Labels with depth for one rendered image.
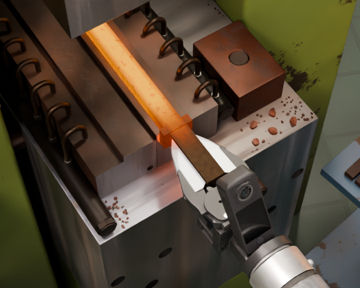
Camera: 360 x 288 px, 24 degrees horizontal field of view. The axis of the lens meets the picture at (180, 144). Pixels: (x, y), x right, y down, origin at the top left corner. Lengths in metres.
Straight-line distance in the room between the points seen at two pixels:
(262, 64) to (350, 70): 1.28
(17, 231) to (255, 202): 0.54
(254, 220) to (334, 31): 0.61
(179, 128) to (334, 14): 0.49
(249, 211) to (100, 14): 0.31
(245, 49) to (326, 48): 0.37
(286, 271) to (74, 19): 0.40
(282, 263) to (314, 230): 1.17
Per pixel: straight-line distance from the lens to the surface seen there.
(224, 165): 1.09
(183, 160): 1.10
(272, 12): 1.37
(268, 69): 1.22
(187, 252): 1.35
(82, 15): 0.86
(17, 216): 1.39
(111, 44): 1.21
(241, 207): 1.01
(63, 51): 1.23
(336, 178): 1.49
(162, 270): 1.35
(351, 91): 2.44
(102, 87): 1.19
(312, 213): 2.22
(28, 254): 1.52
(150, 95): 1.15
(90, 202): 1.14
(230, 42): 1.24
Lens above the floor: 1.95
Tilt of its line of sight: 58 degrees down
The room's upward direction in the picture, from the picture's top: straight up
